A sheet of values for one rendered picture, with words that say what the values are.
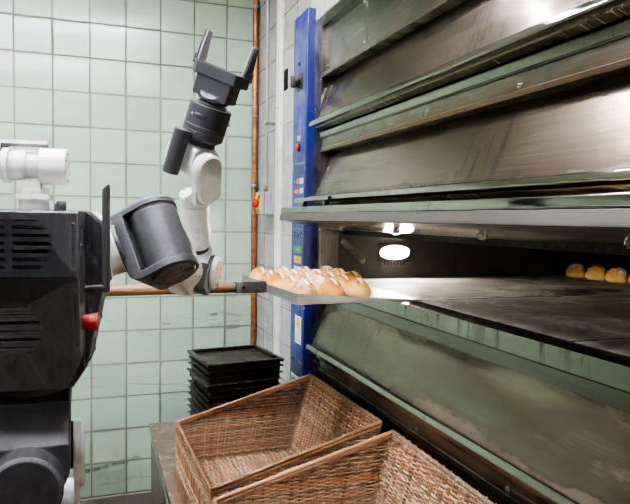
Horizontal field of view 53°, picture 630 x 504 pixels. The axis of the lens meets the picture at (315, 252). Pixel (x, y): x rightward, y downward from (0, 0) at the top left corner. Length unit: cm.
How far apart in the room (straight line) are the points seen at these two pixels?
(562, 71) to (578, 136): 12
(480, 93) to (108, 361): 220
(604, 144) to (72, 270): 85
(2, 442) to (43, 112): 208
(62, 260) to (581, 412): 88
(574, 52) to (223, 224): 217
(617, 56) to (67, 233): 88
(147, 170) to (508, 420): 214
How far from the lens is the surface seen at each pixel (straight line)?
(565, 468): 119
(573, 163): 112
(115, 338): 305
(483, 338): 135
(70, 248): 103
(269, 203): 274
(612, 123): 110
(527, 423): 127
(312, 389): 220
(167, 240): 115
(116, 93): 305
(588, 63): 116
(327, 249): 224
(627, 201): 85
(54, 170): 121
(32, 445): 113
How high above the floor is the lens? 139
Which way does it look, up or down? 3 degrees down
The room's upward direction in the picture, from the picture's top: 1 degrees clockwise
